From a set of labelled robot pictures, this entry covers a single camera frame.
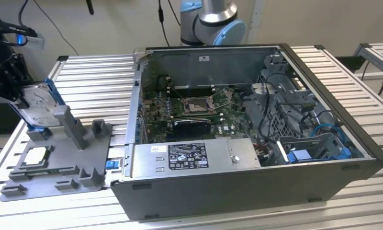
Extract CPU socket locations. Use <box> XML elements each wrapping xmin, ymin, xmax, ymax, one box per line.
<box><xmin>181</xmin><ymin>96</ymin><xmax>218</xmax><ymax>115</ymax></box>

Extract green motherboard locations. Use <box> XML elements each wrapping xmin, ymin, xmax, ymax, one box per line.
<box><xmin>142</xmin><ymin>83</ymin><xmax>259</xmax><ymax>144</ymax></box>

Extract long black wire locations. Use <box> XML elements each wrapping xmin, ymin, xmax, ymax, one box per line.
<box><xmin>259</xmin><ymin>76</ymin><xmax>281</xmax><ymax>144</ymax></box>

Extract thin black wall cable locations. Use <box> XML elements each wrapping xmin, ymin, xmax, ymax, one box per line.
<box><xmin>33</xmin><ymin>0</ymin><xmax>80</xmax><ymax>56</ymax></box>

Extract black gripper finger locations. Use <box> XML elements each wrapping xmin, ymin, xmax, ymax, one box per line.
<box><xmin>4</xmin><ymin>82</ymin><xmax>32</xmax><ymax>109</ymax></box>

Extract blue wire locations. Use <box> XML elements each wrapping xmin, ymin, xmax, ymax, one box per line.
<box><xmin>311</xmin><ymin>119</ymin><xmax>343</xmax><ymax>142</ymax></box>

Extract silver CPU chip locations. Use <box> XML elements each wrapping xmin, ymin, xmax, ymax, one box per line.
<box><xmin>22</xmin><ymin>147</ymin><xmax>53</xmax><ymax>166</ymax></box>

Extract metal socket cover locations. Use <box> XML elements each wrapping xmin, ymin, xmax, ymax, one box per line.
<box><xmin>210</xmin><ymin>88</ymin><xmax>237</xmax><ymax>108</ymax></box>

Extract black antenna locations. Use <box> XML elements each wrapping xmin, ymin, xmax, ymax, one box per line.
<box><xmin>84</xmin><ymin>0</ymin><xmax>96</xmax><ymax>16</ymax></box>

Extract black box under side table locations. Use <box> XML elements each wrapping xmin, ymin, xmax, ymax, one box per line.
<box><xmin>335</xmin><ymin>56</ymin><xmax>366</xmax><ymax>72</ymax></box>

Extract blue disk carrier in bay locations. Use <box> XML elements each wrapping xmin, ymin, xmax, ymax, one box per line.
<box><xmin>287</xmin><ymin>149</ymin><xmax>318</xmax><ymax>165</ymax></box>

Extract black wire with connector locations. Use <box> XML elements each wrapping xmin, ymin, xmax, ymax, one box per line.
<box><xmin>277</xmin><ymin>100</ymin><xmax>316</xmax><ymax>113</ymax></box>

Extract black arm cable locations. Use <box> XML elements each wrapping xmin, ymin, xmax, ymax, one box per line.
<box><xmin>158</xmin><ymin>0</ymin><xmax>173</xmax><ymax>46</ymax></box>

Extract black open PC case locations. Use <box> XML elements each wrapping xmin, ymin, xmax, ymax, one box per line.
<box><xmin>110</xmin><ymin>43</ymin><xmax>383</xmax><ymax>221</ymax></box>

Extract grey metal drive cage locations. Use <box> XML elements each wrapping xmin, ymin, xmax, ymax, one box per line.
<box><xmin>245</xmin><ymin>69</ymin><xmax>339</xmax><ymax>144</ymax></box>

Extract green RAM stick on rack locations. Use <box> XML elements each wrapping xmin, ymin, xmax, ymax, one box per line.
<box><xmin>25</xmin><ymin>167</ymin><xmax>74</xmax><ymax>176</ymax></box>

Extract grey disk bay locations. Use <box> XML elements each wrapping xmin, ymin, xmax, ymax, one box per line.
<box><xmin>275</xmin><ymin>132</ymin><xmax>352</xmax><ymax>165</ymax></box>

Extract thick black gripper cable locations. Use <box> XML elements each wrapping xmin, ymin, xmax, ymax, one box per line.
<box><xmin>17</xmin><ymin>0</ymin><xmax>30</xmax><ymax>27</ymax></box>

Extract small camera with blue light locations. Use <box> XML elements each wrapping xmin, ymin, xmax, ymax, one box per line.
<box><xmin>14</xmin><ymin>33</ymin><xmax>46</xmax><ymax>50</ymax></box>

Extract grey parts rack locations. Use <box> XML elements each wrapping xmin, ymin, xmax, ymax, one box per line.
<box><xmin>0</xmin><ymin>105</ymin><xmax>113</xmax><ymax>202</ymax></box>

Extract silver power supply unit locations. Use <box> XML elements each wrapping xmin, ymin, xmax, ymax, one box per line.
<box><xmin>130</xmin><ymin>138</ymin><xmax>262</xmax><ymax>179</ymax></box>

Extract hard disk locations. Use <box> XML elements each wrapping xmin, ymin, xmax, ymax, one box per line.
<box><xmin>16</xmin><ymin>77</ymin><xmax>66</xmax><ymax>133</ymax></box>

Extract metal slat side table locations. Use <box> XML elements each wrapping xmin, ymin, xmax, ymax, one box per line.
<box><xmin>352</xmin><ymin>42</ymin><xmax>383</xmax><ymax>80</ymax></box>

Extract black floor mat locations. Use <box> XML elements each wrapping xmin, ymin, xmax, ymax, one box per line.
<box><xmin>0</xmin><ymin>99</ymin><xmax>24</xmax><ymax>135</ymax></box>

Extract black graphics card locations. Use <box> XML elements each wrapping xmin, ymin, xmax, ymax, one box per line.
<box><xmin>171</xmin><ymin>119</ymin><xmax>211</xmax><ymax>142</ymax></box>

